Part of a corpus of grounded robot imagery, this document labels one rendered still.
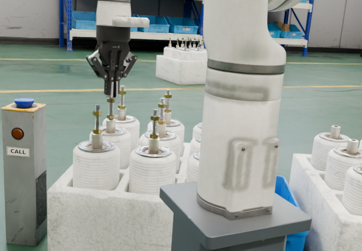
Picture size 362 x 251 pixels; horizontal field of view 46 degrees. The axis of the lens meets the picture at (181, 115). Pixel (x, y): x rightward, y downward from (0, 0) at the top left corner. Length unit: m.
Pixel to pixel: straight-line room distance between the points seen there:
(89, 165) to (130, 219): 0.13
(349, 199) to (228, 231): 0.46
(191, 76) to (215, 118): 2.76
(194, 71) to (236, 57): 2.79
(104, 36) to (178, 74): 2.31
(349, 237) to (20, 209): 0.68
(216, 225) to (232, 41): 0.21
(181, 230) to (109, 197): 0.31
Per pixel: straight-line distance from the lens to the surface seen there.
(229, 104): 0.48
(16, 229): 1.04
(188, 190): 0.58
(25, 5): 5.95
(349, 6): 8.47
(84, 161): 0.86
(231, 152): 0.49
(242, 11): 0.46
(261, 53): 0.47
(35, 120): 0.94
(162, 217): 0.84
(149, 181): 0.84
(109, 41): 0.93
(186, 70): 3.21
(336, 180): 1.00
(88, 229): 0.88
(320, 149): 1.10
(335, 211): 0.89
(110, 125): 0.99
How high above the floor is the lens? 0.53
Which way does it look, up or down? 14 degrees down
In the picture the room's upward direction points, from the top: 4 degrees clockwise
